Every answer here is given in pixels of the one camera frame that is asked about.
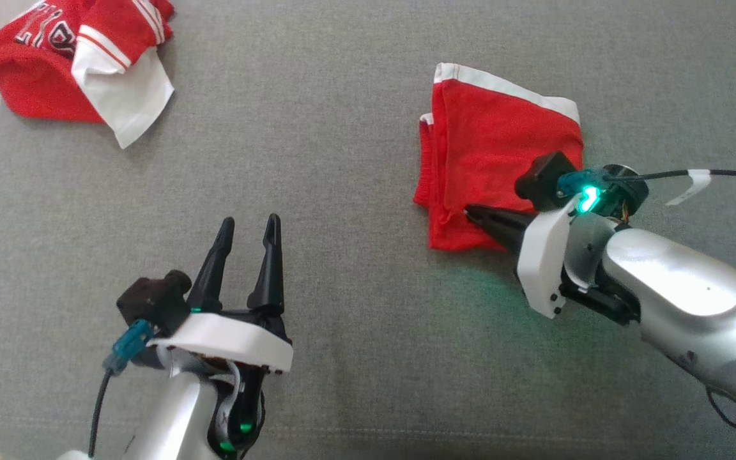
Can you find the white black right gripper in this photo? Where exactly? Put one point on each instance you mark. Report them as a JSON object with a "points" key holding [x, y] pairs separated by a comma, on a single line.
{"points": [[544, 268]]}

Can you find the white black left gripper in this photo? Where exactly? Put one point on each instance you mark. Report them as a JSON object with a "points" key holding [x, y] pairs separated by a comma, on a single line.
{"points": [[227, 338]]}

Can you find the red shorts with white stripe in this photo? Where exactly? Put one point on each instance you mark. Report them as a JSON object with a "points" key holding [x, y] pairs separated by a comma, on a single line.
{"points": [[489, 147]]}

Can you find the red jersey with white sleeves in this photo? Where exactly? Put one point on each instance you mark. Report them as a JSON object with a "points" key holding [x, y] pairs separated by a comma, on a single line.
{"points": [[36, 83]]}

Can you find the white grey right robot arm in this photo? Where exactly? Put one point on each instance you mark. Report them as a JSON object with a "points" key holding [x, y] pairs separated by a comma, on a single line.
{"points": [[681, 294]]}

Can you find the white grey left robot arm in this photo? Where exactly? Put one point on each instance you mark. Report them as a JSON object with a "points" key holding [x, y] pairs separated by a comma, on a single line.
{"points": [[170, 415]]}

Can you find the large grey sofa seat cushion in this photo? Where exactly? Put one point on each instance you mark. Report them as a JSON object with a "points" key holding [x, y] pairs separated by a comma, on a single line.
{"points": [[342, 160]]}

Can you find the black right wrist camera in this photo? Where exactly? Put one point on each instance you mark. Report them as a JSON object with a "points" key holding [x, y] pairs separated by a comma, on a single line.
{"points": [[544, 179]]}

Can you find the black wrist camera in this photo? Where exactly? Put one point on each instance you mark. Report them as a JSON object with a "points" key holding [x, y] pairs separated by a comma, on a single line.
{"points": [[151, 300], [544, 179]]}

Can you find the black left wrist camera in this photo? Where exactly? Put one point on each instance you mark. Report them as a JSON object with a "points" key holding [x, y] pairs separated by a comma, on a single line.
{"points": [[151, 300]]}

